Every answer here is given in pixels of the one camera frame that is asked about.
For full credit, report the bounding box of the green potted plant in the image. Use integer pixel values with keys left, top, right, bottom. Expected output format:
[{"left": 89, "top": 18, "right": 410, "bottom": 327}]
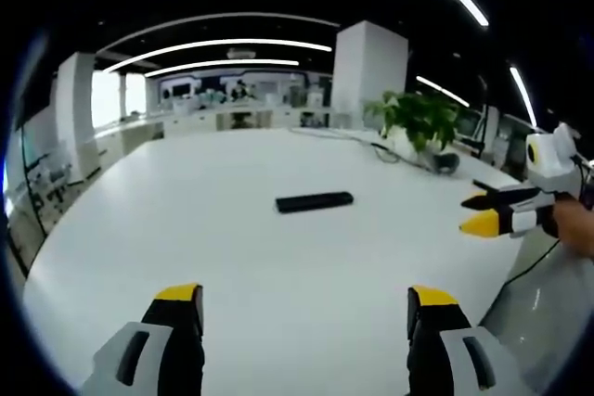
[{"left": 362, "top": 89, "right": 465, "bottom": 159}]

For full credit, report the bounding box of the dark round device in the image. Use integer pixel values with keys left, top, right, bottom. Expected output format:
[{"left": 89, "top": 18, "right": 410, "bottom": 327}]
[{"left": 431, "top": 152, "right": 461, "bottom": 175}]

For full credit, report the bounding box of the person's right hand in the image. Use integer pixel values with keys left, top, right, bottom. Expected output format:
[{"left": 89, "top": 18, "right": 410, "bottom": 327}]
[{"left": 551, "top": 198, "right": 594, "bottom": 258}]

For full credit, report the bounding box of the white counter with cabinets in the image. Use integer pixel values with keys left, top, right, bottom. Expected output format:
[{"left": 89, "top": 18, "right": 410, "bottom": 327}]
[{"left": 95, "top": 106, "right": 335, "bottom": 156}]

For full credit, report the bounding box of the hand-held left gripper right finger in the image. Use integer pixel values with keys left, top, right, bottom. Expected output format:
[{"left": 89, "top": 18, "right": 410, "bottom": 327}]
[{"left": 406, "top": 285, "right": 525, "bottom": 396}]

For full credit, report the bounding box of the white square pillar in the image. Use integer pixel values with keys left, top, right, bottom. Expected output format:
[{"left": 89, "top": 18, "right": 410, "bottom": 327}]
[
  {"left": 329, "top": 19, "right": 409, "bottom": 131},
  {"left": 54, "top": 51, "right": 102, "bottom": 179}
]

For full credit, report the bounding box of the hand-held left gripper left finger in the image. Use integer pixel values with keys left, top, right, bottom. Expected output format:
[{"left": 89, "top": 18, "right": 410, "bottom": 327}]
[{"left": 81, "top": 282, "right": 206, "bottom": 396}]

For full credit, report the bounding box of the black remote control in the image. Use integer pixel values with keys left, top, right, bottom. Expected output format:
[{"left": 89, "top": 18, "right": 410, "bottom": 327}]
[{"left": 275, "top": 190, "right": 355, "bottom": 216}]

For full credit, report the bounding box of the black cable on table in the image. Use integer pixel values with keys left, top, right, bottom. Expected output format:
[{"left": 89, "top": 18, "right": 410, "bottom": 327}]
[{"left": 290, "top": 125, "right": 437, "bottom": 170}]

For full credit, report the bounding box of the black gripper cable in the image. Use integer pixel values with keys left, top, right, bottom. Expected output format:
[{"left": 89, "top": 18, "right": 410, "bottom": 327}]
[{"left": 503, "top": 237, "right": 565, "bottom": 288}]

